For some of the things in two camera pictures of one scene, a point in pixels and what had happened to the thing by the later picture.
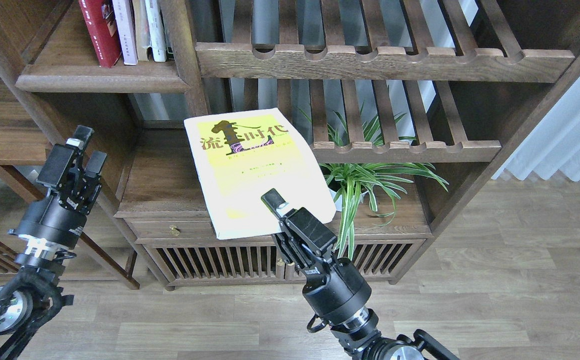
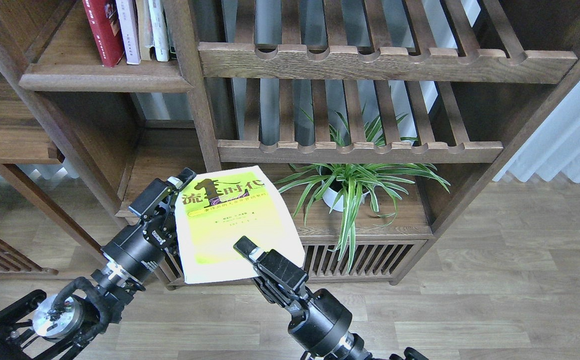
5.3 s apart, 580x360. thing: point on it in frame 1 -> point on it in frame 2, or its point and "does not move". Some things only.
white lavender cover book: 124,12 does not move
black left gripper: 59,216 -> 140,251
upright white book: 157,30 does not move
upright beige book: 142,29 does not move
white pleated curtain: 573,138 does not move
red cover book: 101,24 does not move
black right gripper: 336,290 -> 320,323
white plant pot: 338,204 does not move
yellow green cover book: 241,156 -> 214,209
